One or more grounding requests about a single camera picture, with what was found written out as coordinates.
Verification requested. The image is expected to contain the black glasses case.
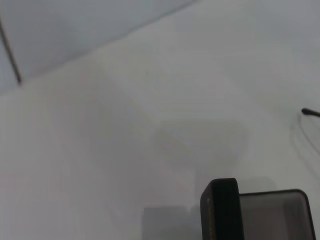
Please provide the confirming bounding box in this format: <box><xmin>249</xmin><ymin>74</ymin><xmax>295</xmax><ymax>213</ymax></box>
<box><xmin>199</xmin><ymin>177</ymin><xmax>317</xmax><ymax>240</ymax></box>

